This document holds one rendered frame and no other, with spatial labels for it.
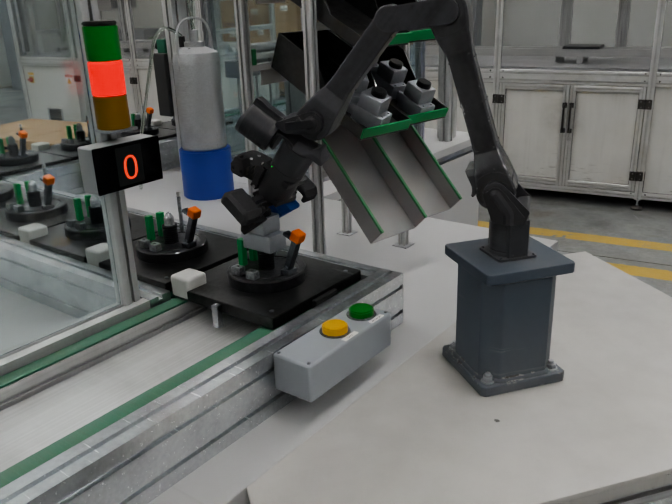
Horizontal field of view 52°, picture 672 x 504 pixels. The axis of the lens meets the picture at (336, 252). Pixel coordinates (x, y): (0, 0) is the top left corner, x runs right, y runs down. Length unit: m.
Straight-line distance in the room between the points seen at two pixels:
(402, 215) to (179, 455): 0.71
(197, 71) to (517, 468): 1.49
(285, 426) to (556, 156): 4.23
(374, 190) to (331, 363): 0.50
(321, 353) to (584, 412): 0.39
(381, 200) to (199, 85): 0.85
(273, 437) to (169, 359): 0.22
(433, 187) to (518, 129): 3.57
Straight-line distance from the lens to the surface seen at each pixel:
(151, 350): 1.16
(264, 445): 1.00
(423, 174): 1.56
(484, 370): 1.11
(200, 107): 2.10
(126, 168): 1.12
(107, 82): 1.10
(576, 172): 5.09
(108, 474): 0.88
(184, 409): 0.92
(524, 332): 1.09
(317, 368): 0.99
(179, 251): 1.36
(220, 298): 1.18
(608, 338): 1.32
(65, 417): 1.04
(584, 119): 5.01
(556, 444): 1.03
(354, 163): 1.44
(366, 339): 1.08
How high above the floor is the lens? 1.45
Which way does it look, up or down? 21 degrees down
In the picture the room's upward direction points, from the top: 2 degrees counter-clockwise
